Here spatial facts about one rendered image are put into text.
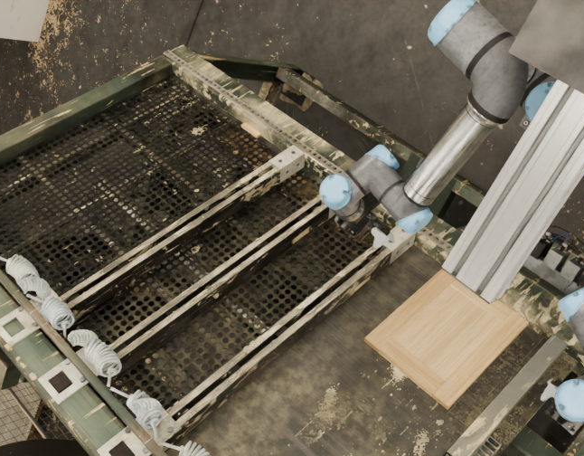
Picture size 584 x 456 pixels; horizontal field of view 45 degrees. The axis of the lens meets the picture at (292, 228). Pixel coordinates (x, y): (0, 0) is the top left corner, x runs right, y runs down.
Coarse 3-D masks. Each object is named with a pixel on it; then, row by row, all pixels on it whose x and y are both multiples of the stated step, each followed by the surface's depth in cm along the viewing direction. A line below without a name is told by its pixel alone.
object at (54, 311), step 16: (16, 256) 203; (0, 272) 192; (16, 272) 199; (32, 272) 199; (16, 288) 189; (32, 304) 185; (48, 304) 191; (64, 304) 193; (48, 320) 192; (64, 320) 189; (48, 336) 181; (64, 336) 185; (64, 352) 176; (96, 352) 182; (112, 352) 184; (80, 368) 173; (96, 368) 183; (112, 368) 180; (96, 384) 170; (112, 400) 168; (128, 400) 174; (128, 416) 165; (144, 416) 176; (160, 416) 174; (144, 432) 163; (160, 448) 160; (176, 448) 167; (192, 448) 165
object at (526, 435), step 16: (128, 112) 281; (128, 128) 277; (160, 144) 272; (80, 160) 272; (48, 176) 265; (208, 176) 260; (0, 240) 238; (288, 256) 236; (320, 272) 232; (64, 288) 223; (304, 288) 237; (128, 368) 207; (128, 384) 205; (144, 384) 204; (160, 384) 204; (160, 400) 200; (176, 400) 200; (528, 432) 197; (512, 448) 196; (528, 448) 194; (544, 448) 194
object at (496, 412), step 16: (544, 352) 205; (560, 352) 206; (528, 368) 202; (544, 368) 202; (512, 384) 198; (528, 384) 198; (496, 400) 195; (512, 400) 195; (480, 416) 191; (496, 416) 191; (464, 432) 188; (480, 432) 188; (464, 448) 185
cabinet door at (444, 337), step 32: (448, 288) 223; (384, 320) 214; (416, 320) 214; (448, 320) 215; (480, 320) 215; (512, 320) 215; (384, 352) 206; (416, 352) 207; (448, 352) 207; (480, 352) 207; (416, 384) 202; (448, 384) 200
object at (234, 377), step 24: (408, 240) 230; (360, 264) 222; (384, 264) 227; (336, 288) 219; (312, 312) 209; (264, 336) 203; (288, 336) 203; (240, 360) 198; (264, 360) 200; (216, 384) 195; (240, 384) 197; (192, 408) 187; (216, 408) 194; (120, 432) 178; (168, 432) 179
